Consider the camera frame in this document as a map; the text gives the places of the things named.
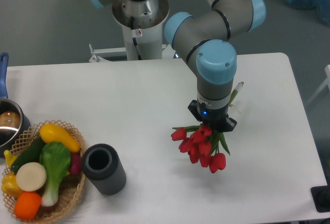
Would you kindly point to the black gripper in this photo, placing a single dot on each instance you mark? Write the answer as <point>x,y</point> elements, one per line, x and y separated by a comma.
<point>217,117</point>

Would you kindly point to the red tulip bouquet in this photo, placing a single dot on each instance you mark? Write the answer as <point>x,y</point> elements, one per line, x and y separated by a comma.
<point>201,142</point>

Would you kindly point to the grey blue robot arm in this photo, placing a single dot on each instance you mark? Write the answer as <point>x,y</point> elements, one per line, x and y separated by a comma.
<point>203,44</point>

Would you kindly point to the dark grey ribbed vase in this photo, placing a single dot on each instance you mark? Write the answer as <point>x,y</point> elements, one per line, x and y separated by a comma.
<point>102,166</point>

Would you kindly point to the black device at edge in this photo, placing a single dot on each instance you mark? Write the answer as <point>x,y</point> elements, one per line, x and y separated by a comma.
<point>320,195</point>

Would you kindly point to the red radish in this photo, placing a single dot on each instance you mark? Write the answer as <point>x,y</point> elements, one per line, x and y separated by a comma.
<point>75,165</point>

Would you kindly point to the green bok choy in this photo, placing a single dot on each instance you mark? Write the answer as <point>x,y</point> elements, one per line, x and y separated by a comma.
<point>56,159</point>

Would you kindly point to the yellow squash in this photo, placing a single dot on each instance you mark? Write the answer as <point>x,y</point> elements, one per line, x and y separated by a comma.
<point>54,133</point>

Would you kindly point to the woven wicker basket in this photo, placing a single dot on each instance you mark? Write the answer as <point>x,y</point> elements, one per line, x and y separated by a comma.
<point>70,189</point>

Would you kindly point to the dark green cucumber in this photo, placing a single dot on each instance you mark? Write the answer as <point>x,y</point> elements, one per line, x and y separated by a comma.
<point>30,154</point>

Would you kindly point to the cream round bun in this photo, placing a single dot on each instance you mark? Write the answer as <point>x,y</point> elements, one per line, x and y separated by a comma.
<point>31,177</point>

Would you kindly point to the orange fruit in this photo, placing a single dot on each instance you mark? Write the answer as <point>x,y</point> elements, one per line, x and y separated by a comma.
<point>27,205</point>

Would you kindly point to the yellow banana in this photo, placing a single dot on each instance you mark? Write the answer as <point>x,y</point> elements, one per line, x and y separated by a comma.
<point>9,157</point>

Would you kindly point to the yellow bell pepper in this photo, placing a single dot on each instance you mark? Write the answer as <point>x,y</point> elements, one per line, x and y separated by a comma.
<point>10,186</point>

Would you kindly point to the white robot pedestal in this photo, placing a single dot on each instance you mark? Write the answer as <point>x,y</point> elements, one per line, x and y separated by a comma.
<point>142,28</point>

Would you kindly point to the white furniture frame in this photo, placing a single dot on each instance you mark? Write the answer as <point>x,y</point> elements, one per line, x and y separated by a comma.
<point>324,86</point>

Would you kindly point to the blue handled saucepan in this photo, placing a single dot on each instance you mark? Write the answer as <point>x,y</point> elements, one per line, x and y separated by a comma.
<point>13,121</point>

